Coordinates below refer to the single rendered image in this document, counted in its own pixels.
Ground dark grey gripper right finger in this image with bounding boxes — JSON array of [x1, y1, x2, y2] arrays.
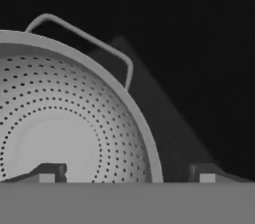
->
[[187, 162, 252, 184]]

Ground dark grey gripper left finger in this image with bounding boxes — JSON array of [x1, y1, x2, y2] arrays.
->
[[3, 162, 68, 184]]

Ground grey metal colander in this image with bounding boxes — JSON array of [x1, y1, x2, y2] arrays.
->
[[0, 13, 164, 184]]

